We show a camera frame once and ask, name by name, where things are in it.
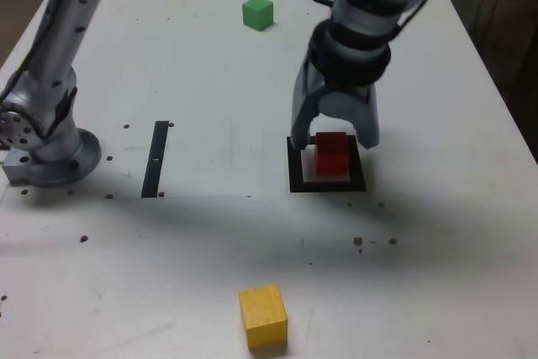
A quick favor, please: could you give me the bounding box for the red cube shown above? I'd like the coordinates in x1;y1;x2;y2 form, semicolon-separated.
314;131;351;177

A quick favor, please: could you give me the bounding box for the black tape strip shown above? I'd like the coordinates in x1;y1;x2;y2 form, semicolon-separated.
141;120;170;199

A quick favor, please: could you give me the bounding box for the green cube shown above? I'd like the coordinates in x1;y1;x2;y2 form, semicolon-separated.
241;0;275;33

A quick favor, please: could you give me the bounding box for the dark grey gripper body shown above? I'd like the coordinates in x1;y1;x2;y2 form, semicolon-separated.
322;77;376;97

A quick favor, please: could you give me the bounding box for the black tape square outline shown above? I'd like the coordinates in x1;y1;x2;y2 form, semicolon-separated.
286;135;367;194

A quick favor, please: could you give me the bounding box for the yellow cube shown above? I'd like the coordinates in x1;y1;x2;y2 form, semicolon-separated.
238;283;289;350

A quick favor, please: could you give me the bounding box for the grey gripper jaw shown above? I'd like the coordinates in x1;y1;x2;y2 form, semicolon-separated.
317;83;382;151
288;55;328;151

